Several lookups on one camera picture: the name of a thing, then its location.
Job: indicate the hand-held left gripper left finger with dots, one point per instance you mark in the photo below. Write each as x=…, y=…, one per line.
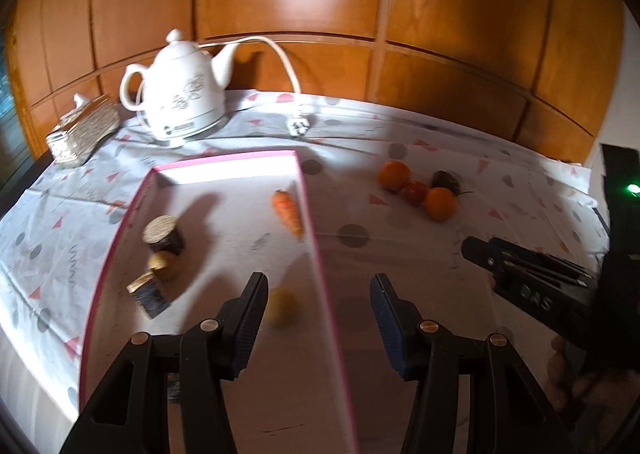
x=250, y=319

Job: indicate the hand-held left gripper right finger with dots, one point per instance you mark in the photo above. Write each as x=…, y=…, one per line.
x=387, y=324

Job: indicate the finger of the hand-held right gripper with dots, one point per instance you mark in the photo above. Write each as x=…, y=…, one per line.
x=477, y=254
x=540, y=256

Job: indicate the pink-rimmed white tray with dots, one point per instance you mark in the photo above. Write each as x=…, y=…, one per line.
x=235, y=214

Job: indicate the orange carrot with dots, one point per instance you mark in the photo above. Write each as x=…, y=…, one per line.
x=287, y=214

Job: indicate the person's right hand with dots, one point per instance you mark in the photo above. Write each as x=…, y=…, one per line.
x=562, y=374

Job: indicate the orange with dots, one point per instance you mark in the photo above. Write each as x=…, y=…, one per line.
x=441, y=204
x=395, y=175

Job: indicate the red tomato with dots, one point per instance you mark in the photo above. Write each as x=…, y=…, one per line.
x=414, y=193

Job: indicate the white patterned tablecloth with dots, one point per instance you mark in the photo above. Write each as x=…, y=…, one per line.
x=350, y=159

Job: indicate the white ceramic electric kettle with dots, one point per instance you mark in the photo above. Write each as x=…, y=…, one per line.
x=185, y=94

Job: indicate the wooden panelled cabinet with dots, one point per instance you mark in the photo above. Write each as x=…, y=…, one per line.
x=450, y=9

